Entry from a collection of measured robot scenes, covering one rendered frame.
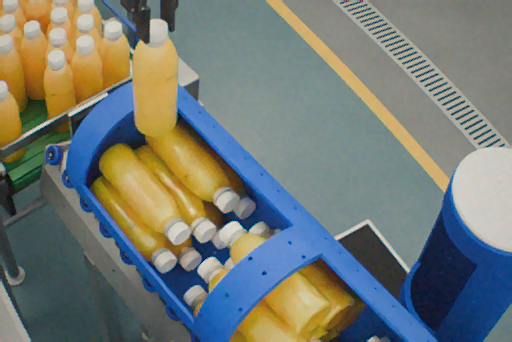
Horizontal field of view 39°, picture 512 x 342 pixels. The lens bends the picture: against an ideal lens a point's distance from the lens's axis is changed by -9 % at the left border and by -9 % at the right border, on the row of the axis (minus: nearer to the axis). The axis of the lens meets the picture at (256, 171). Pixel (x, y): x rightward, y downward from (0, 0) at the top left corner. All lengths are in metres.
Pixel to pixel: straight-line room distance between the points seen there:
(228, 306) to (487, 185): 0.68
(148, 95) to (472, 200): 0.71
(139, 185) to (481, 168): 0.72
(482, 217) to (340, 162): 1.42
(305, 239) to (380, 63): 2.17
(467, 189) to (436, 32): 2.06
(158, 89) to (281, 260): 0.32
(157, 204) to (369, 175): 1.66
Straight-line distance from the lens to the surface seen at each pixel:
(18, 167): 1.74
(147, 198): 1.35
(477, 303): 1.73
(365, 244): 2.55
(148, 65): 1.19
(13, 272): 2.58
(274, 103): 3.08
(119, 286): 1.59
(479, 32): 3.71
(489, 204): 1.61
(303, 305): 1.19
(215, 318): 1.22
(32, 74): 1.80
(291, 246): 1.21
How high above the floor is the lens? 2.24
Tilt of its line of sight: 52 degrees down
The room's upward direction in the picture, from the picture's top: 7 degrees clockwise
